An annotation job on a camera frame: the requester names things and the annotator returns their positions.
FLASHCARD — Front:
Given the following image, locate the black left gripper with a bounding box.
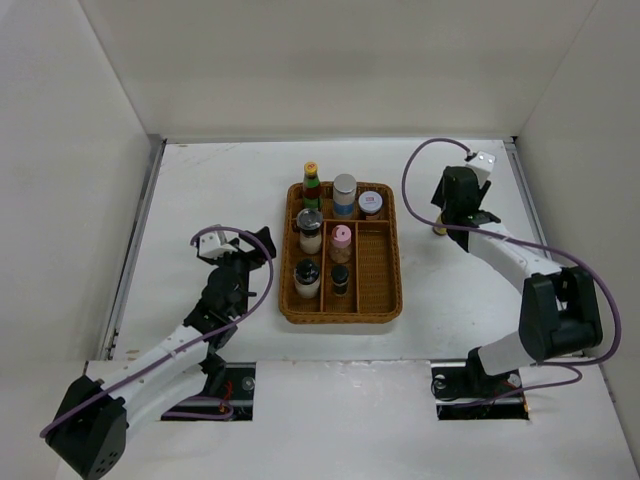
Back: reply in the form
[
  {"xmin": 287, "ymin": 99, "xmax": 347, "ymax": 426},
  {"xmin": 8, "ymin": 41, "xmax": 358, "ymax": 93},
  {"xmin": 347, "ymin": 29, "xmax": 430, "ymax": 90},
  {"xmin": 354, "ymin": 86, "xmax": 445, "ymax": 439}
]
[{"xmin": 209, "ymin": 227, "xmax": 273, "ymax": 316}]

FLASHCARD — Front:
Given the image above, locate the yellow label brown bottle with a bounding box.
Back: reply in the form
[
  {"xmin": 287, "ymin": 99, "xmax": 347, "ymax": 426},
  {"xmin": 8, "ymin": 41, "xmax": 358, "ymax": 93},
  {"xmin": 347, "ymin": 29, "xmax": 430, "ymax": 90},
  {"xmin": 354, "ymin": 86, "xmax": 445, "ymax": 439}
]
[{"xmin": 432, "ymin": 211, "xmax": 448, "ymax": 237}]

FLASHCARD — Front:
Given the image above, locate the small black knob shaker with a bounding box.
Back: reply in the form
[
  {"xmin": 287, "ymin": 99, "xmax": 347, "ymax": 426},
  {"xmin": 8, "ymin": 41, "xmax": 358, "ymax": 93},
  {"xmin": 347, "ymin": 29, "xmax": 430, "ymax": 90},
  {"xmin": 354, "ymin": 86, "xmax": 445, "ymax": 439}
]
[{"xmin": 294, "ymin": 258, "xmax": 320, "ymax": 299}]

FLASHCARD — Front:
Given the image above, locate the green label sauce bottle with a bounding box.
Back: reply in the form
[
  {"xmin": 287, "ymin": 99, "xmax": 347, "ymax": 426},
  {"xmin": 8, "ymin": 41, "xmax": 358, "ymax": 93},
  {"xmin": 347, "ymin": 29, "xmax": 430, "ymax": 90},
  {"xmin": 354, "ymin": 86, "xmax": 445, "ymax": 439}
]
[{"xmin": 302, "ymin": 162, "xmax": 322, "ymax": 210}]

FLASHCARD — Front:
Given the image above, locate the pink lid spice shaker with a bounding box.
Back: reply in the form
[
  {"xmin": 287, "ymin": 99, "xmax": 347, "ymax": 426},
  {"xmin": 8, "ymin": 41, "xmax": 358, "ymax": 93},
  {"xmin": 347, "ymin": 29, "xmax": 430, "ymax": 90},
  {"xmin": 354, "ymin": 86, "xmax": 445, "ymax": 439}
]
[{"xmin": 329, "ymin": 224, "xmax": 352, "ymax": 264}]

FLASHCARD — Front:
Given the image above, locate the white lid spice jar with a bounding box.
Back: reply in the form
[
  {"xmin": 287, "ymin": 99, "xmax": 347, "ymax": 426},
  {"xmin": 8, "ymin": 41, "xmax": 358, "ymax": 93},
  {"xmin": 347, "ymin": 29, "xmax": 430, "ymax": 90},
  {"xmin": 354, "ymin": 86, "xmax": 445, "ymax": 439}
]
[{"xmin": 358, "ymin": 190, "xmax": 384, "ymax": 221}]

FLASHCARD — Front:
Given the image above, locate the dark pepper spice bottle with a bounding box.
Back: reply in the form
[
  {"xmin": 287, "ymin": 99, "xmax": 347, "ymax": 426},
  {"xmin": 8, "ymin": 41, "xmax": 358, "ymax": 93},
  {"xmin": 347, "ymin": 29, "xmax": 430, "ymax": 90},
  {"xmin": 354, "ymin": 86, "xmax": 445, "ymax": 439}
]
[{"xmin": 331, "ymin": 264, "xmax": 350, "ymax": 296}]

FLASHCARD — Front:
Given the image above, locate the tall white pearl jar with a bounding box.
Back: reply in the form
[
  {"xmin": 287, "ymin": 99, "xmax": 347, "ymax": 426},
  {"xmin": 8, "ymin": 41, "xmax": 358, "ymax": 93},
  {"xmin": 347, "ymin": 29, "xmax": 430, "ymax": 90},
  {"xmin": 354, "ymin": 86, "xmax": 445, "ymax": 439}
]
[{"xmin": 332, "ymin": 173, "xmax": 357, "ymax": 219}]

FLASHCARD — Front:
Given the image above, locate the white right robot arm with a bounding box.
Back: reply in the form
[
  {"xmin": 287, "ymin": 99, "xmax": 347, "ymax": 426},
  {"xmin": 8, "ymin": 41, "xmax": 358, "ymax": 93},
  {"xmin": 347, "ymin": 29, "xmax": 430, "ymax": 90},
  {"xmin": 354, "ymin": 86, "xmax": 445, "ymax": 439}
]
[{"xmin": 432, "ymin": 166, "xmax": 603, "ymax": 398}]

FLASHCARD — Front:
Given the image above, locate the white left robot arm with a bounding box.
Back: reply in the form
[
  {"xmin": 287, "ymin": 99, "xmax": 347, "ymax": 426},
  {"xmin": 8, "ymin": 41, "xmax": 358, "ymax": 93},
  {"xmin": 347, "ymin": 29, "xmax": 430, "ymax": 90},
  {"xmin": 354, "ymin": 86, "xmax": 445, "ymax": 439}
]
[{"xmin": 40, "ymin": 225, "xmax": 277, "ymax": 479}]

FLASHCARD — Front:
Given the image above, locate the brown wicker divided basket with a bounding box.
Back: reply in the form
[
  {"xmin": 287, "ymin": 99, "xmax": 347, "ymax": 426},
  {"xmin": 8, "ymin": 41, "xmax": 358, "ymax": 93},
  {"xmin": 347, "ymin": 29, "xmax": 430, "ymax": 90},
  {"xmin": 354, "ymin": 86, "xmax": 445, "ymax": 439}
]
[{"xmin": 279, "ymin": 181, "xmax": 402, "ymax": 324}]

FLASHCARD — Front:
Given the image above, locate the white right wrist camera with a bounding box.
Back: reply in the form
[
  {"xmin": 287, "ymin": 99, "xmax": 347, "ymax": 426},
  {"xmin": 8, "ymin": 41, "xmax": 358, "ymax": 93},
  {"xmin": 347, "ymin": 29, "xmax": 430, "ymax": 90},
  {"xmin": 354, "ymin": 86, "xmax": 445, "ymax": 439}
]
[{"xmin": 465, "ymin": 150, "xmax": 497, "ymax": 187}]

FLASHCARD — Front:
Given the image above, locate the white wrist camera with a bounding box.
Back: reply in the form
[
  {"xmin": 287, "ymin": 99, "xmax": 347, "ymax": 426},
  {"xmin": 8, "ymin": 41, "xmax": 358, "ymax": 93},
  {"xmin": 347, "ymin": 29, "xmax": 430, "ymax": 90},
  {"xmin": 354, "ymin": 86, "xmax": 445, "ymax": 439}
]
[
  {"xmin": 465, "ymin": 150, "xmax": 497, "ymax": 187},
  {"xmin": 191, "ymin": 231, "xmax": 228, "ymax": 260}
]

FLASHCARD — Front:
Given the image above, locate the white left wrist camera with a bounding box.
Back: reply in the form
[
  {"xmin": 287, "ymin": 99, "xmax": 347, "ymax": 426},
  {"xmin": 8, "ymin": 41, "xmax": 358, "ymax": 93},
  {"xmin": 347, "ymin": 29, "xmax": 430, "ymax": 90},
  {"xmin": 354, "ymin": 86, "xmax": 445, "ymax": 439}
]
[{"xmin": 191, "ymin": 231, "xmax": 228, "ymax": 260}]

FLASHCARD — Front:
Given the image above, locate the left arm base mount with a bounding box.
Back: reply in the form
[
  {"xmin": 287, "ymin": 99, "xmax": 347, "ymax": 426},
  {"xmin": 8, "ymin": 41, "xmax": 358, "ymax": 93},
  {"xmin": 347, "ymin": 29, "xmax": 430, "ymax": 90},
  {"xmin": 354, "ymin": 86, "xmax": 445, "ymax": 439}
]
[{"xmin": 161, "ymin": 356, "xmax": 257, "ymax": 422}]

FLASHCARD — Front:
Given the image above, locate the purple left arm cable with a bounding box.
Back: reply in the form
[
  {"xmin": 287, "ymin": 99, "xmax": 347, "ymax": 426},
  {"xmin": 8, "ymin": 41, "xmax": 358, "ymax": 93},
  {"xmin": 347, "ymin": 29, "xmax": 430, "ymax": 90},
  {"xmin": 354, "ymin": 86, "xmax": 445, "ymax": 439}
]
[{"xmin": 38, "ymin": 226, "xmax": 275, "ymax": 441}]

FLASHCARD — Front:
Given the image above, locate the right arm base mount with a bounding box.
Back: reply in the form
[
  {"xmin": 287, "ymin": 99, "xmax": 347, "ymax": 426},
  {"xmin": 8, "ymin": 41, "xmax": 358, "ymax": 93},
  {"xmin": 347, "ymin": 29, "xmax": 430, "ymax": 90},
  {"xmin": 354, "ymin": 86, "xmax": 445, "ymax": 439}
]
[{"xmin": 431, "ymin": 361, "xmax": 529, "ymax": 421}]

